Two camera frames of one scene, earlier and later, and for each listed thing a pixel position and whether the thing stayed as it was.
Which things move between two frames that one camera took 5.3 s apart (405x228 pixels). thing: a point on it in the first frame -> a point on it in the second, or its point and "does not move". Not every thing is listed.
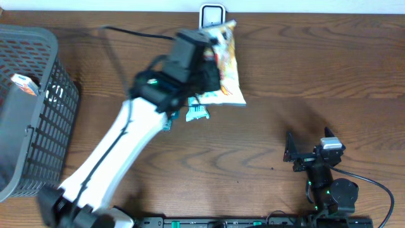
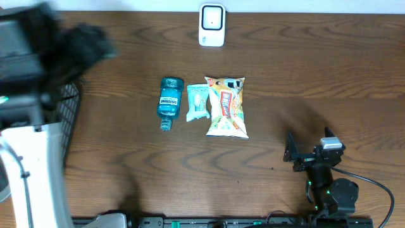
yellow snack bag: x=223 y=52 -> x=226 y=95
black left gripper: x=211 y=73 -> x=81 y=43
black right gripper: x=292 y=154 does not move
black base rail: x=254 y=221 does not move
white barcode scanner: x=211 y=15 does not move
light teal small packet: x=195 y=110 does not move
